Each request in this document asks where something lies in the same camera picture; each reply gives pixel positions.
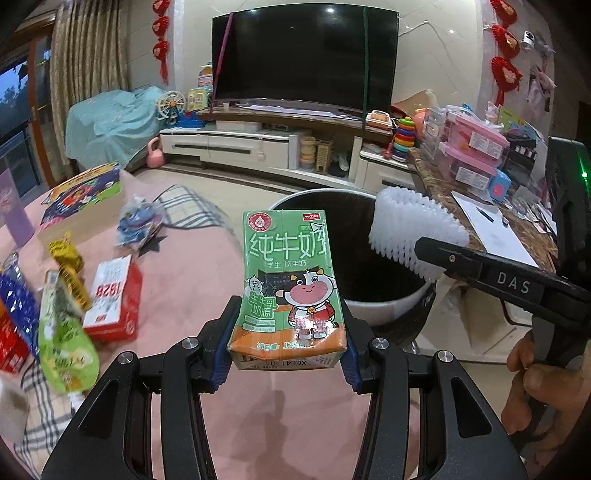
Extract white foam fruit net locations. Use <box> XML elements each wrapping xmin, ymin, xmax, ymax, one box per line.
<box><xmin>369</xmin><ymin>187</ymin><xmax>470</xmax><ymax>283</ymax></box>

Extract green milk carton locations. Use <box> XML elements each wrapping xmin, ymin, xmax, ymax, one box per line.
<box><xmin>228</xmin><ymin>209</ymin><xmax>348</xmax><ymax>371</ymax></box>

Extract blue white wrapper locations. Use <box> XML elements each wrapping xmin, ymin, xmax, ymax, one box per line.
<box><xmin>114</xmin><ymin>195</ymin><xmax>164</xmax><ymax>252</ymax></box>

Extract white trash bin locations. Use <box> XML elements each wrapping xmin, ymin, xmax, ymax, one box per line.
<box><xmin>272</xmin><ymin>188</ymin><xmax>435</xmax><ymax>332</ymax></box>

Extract person's right hand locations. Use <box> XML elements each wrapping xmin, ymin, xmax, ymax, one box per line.
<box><xmin>501</xmin><ymin>333</ymin><xmax>590</xmax><ymax>479</ymax></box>

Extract green drink pouch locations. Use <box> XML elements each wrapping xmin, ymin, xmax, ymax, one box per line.
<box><xmin>38</xmin><ymin>270</ymin><xmax>100</xmax><ymax>394</ymax></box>

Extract red cigarette box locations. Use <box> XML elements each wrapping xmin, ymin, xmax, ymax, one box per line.
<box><xmin>82</xmin><ymin>255</ymin><xmax>143</xmax><ymax>342</ymax></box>

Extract red snack wrapper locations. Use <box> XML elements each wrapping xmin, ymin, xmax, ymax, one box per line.
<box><xmin>0</xmin><ymin>304</ymin><xmax>29</xmax><ymax>374</ymax></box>

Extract pink storage boxes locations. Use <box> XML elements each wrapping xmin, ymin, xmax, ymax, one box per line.
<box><xmin>436</xmin><ymin>110</ymin><xmax>509</xmax><ymax>191</ymax></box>

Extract blue snack bag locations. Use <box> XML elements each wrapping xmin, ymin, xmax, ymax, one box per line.
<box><xmin>0</xmin><ymin>273</ymin><xmax>39</xmax><ymax>360</ymax></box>

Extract yellow snack wrapper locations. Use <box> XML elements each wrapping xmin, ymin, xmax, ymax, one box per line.
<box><xmin>49</xmin><ymin>232</ymin><xmax>92</xmax><ymax>314</ymax></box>

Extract colourful children's book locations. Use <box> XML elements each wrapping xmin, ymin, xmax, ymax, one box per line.
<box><xmin>37</xmin><ymin>162</ymin><xmax>125</xmax><ymax>248</ymax></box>

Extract purple thermos bottle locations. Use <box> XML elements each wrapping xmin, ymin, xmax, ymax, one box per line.
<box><xmin>0</xmin><ymin>169</ymin><xmax>34</xmax><ymax>248</ymax></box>

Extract white tv cabinet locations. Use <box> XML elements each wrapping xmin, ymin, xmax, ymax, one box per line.
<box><xmin>160</xmin><ymin>123</ymin><xmax>418</xmax><ymax>193</ymax></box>

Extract pink kettlebell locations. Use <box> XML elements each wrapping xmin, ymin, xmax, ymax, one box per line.
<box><xmin>146</xmin><ymin>136</ymin><xmax>165</xmax><ymax>169</ymax></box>

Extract teal covered armchair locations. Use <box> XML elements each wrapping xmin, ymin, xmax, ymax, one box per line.
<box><xmin>64</xmin><ymin>86</ymin><xmax>164</xmax><ymax>169</ymax></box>

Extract black television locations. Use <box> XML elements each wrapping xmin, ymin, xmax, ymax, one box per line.
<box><xmin>211</xmin><ymin>3</ymin><xmax>399</xmax><ymax>111</ymax></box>

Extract toy ferris wheel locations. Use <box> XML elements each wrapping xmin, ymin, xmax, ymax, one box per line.
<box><xmin>156</xmin><ymin>90</ymin><xmax>186</xmax><ymax>126</ymax></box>

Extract beige right curtain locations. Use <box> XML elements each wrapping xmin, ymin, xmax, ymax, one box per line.
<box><xmin>49</xmin><ymin>0</ymin><xmax>129</xmax><ymax>165</ymax></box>

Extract red hanging knot decoration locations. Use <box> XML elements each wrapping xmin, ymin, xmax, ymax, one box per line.
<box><xmin>151</xmin><ymin>0</ymin><xmax>170</xmax><ymax>85</ymax></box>

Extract rainbow stacking ring toy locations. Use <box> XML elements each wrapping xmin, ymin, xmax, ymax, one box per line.
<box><xmin>392</xmin><ymin>116</ymin><xmax>416</xmax><ymax>160</ymax></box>

